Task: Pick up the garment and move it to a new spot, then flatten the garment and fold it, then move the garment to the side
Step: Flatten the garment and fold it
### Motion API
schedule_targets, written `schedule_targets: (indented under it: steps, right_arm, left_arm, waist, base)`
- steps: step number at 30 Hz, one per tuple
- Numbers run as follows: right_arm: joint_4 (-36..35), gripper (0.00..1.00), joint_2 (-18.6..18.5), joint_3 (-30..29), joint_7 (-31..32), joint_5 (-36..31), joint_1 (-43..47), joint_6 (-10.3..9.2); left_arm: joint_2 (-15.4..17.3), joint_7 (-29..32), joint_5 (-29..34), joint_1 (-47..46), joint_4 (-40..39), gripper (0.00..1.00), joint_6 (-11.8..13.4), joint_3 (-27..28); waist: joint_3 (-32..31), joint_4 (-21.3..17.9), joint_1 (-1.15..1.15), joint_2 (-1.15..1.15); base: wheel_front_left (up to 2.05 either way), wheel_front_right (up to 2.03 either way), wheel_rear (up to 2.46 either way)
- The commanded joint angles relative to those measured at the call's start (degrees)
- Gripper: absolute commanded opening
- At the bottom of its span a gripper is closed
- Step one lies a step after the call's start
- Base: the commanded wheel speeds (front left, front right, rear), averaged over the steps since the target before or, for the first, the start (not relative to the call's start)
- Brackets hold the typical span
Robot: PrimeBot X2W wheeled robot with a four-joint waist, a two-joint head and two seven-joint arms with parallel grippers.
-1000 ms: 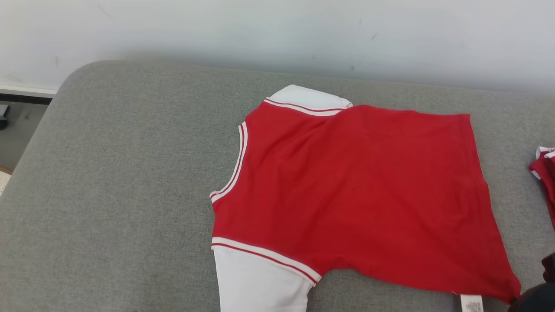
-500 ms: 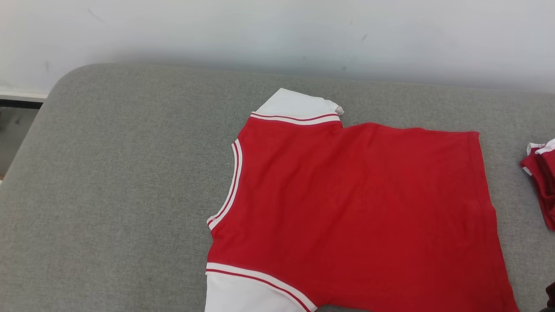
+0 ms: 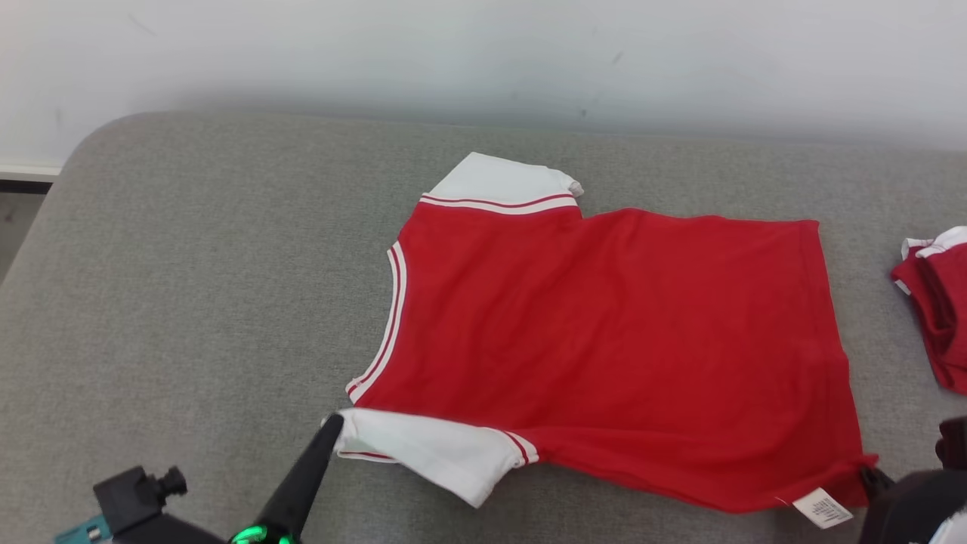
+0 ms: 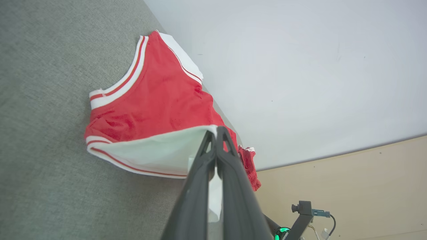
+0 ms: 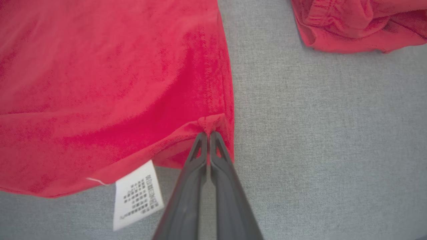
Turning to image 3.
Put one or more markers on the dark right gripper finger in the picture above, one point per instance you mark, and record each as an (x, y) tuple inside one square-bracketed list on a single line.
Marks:
[(876, 483)]

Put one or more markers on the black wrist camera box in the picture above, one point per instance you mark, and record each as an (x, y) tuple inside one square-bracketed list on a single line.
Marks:
[(132, 495), (953, 446)]

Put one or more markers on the white black wall baseboard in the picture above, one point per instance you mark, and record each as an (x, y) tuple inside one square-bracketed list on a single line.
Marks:
[(26, 171)]

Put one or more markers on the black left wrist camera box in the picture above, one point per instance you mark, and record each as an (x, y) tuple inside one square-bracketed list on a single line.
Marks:
[(132, 495)]

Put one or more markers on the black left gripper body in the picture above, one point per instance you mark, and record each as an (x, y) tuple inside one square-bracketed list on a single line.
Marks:
[(174, 533)]

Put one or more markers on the red white jersey shirt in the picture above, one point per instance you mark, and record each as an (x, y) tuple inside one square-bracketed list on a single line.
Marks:
[(940, 317)]

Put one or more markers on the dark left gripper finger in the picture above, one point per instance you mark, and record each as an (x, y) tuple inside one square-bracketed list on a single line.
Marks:
[(295, 476), (316, 476)]

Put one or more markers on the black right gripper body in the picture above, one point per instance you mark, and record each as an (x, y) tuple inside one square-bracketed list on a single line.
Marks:
[(899, 514)]

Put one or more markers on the red shirt white sleeves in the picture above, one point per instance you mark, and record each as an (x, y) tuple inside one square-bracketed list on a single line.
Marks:
[(604, 340)]

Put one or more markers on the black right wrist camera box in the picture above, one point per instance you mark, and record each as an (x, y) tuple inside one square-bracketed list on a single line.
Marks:
[(953, 446)]

